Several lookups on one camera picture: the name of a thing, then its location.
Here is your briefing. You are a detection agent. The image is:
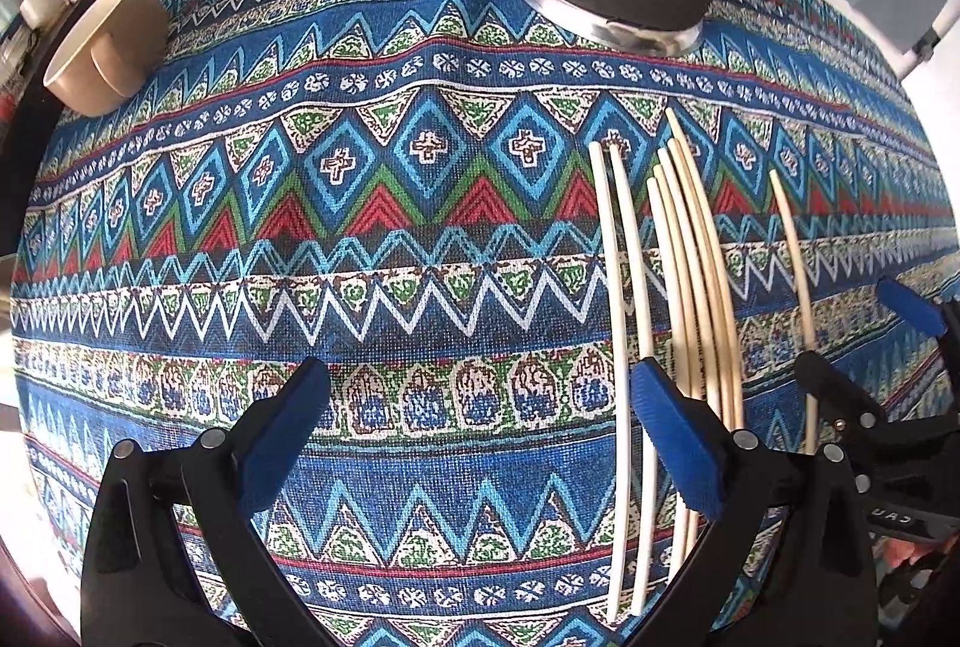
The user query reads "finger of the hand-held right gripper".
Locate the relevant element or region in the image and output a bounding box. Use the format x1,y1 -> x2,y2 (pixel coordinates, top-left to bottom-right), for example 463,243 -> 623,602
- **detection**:
795,351 -> 901,445
876,275 -> 960,348

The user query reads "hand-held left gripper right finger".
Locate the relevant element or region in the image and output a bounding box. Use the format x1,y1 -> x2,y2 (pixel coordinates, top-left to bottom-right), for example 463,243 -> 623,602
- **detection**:
630,358 -> 878,647

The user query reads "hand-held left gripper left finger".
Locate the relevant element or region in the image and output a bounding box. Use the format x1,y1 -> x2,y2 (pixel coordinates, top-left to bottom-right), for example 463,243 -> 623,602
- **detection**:
81,358 -> 338,647

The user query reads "person's right hand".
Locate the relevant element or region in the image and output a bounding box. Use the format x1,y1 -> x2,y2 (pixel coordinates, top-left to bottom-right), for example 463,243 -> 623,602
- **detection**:
876,534 -> 960,588

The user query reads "blue patterned tablecloth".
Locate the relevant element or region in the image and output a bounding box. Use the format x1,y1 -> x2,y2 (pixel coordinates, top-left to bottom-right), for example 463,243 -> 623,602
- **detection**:
11,0 -> 950,647

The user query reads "beige ceramic bowl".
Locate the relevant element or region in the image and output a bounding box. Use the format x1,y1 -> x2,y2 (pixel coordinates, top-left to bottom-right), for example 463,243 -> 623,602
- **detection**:
43,0 -> 170,119

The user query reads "black bracket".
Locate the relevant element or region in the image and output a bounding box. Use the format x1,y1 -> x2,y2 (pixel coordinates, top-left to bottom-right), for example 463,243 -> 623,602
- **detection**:
911,20 -> 947,59

